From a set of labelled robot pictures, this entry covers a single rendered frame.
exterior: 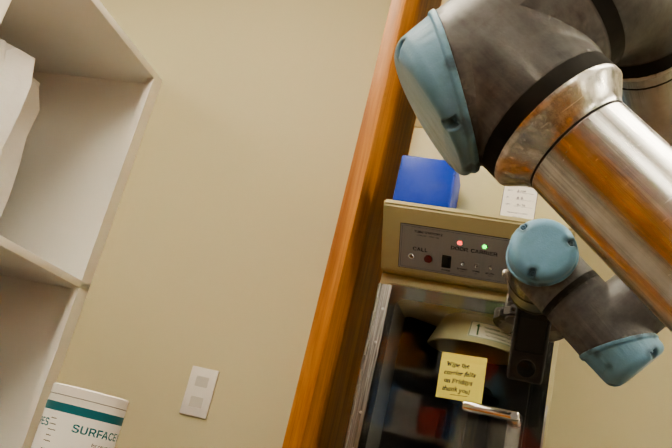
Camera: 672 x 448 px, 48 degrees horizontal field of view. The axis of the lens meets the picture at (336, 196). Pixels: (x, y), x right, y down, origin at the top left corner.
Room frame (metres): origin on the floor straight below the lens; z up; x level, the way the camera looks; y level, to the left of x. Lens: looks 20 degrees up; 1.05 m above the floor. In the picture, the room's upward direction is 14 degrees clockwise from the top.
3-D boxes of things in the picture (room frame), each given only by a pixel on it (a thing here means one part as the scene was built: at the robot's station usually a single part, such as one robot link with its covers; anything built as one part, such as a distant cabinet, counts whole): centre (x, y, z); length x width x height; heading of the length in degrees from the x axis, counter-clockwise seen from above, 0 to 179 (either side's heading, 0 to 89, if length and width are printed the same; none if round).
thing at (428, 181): (1.26, -0.16, 1.56); 0.10 x 0.10 x 0.09; 73
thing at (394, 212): (1.24, -0.25, 1.46); 0.32 x 0.12 x 0.10; 73
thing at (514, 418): (1.23, -0.33, 1.20); 0.10 x 0.05 x 0.03; 72
